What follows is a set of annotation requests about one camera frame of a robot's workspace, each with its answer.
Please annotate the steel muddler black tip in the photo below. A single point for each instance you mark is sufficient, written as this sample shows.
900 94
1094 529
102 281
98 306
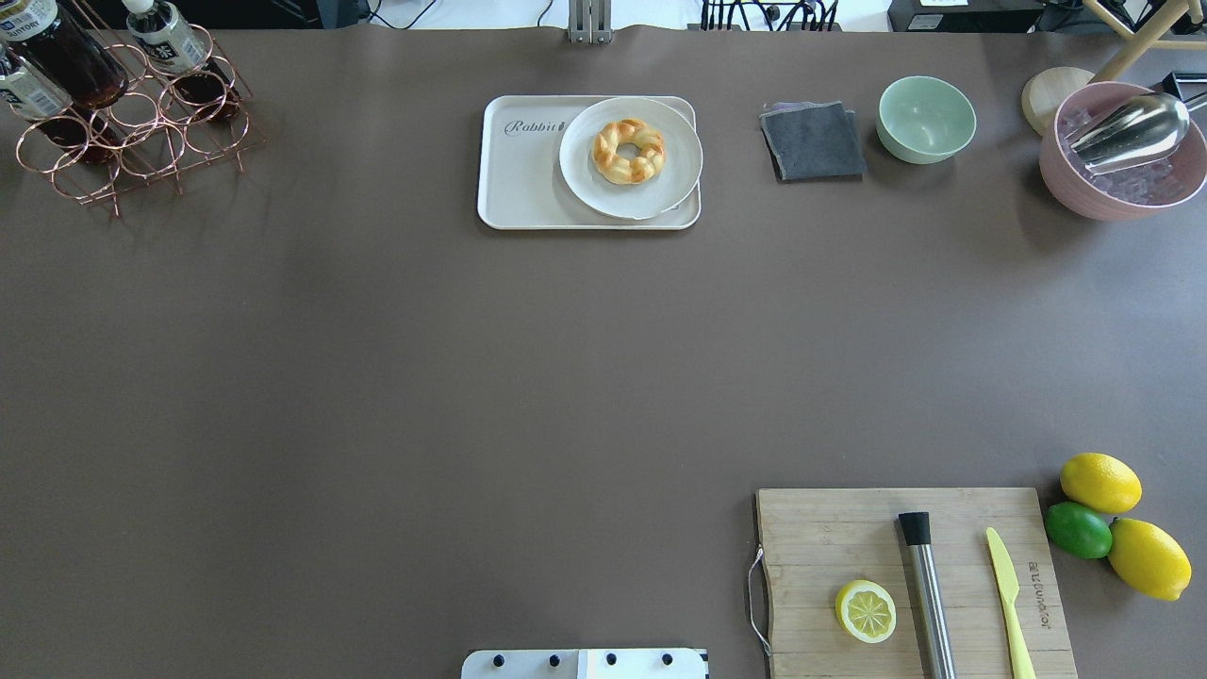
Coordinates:
938 652

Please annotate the tea bottle in rack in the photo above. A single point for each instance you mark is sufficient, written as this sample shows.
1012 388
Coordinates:
171 44

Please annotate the grey folded cloth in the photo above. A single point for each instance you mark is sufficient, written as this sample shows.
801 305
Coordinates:
812 140

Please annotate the white round plate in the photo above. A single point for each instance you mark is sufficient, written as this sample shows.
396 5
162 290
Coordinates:
646 199

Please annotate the cream serving tray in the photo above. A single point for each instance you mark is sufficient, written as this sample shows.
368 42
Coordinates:
520 183

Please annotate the tea bottle rack edge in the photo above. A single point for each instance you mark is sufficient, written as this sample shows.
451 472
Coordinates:
74 129

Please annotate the wooden cup stand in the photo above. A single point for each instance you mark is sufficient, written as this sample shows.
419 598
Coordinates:
1151 36

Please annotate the metal ice scoop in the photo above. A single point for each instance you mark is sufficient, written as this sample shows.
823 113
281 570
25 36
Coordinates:
1143 129

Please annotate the green ceramic bowl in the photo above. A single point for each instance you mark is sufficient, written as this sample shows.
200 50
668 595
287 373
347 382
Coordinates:
922 120

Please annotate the braided ring bread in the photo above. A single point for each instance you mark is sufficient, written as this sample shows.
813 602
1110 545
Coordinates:
628 152

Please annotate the yellow lemon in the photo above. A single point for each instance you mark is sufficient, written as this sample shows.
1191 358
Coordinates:
1149 560
1102 482

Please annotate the half lemon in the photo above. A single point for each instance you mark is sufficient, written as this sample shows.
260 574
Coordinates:
866 611

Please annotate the green lime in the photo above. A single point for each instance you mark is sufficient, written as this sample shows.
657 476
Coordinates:
1078 530

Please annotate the tea bottle white cap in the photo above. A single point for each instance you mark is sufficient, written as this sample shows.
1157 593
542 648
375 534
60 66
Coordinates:
44 33

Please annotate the wooden cutting board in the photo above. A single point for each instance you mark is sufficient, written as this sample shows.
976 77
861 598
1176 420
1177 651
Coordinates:
817 540

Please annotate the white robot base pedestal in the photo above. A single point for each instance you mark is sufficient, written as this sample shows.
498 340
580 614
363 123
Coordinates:
655 662

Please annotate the round wooden coaster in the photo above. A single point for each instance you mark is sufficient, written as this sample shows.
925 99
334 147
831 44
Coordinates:
1047 90

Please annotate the copper wire bottle rack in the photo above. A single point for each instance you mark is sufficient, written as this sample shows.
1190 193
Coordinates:
159 139

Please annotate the yellow lemon lower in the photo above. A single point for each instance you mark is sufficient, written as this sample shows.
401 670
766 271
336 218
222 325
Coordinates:
1149 560

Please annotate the yellow lemon upper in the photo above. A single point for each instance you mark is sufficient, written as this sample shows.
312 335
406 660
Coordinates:
1102 482

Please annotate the aluminium frame post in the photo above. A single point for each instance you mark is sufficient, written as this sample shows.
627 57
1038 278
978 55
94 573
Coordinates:
590 21

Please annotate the yellow plastic knife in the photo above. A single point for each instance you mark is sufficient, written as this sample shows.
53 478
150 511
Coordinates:
1009 588

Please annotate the pink ice bowl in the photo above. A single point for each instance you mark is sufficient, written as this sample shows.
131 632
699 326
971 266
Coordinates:
1102 197

